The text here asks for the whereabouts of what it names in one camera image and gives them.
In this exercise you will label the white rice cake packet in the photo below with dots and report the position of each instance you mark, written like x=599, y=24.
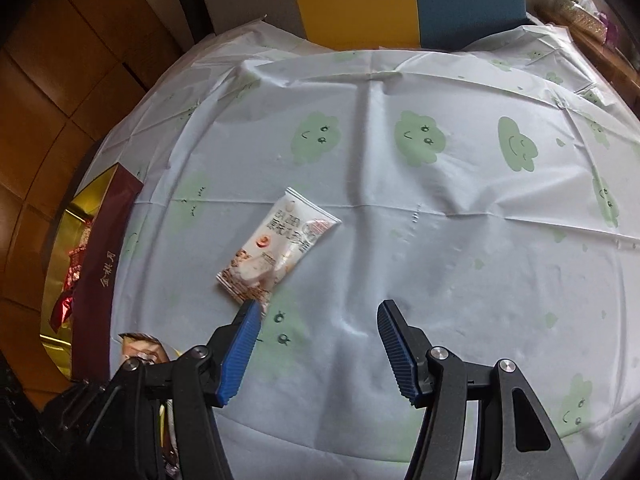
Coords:
x=291, y=228

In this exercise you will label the purple small box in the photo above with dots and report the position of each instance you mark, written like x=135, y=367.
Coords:
x=612, y=34

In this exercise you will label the brown gold snack packet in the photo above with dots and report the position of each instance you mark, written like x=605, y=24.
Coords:
x=150, y=350

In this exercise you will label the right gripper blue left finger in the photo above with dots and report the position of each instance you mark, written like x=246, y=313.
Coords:
x=204, y=378

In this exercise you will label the wooden side table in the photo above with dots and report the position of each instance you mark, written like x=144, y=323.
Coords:
x=615, y=69

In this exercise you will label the small red patterned candy packet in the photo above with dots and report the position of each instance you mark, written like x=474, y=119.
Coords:
x=63, y=307

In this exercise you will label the cloud-print white tablecloth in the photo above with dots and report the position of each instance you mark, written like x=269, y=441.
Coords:
x=493, y=194

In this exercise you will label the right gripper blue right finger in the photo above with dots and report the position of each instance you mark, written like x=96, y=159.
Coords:
x=515, y=437

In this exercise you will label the white lace tissue box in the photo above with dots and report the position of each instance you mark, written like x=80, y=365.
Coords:
x=583, y=15

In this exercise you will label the maroon gold gift box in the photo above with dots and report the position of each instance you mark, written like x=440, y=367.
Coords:
x=81, y=348

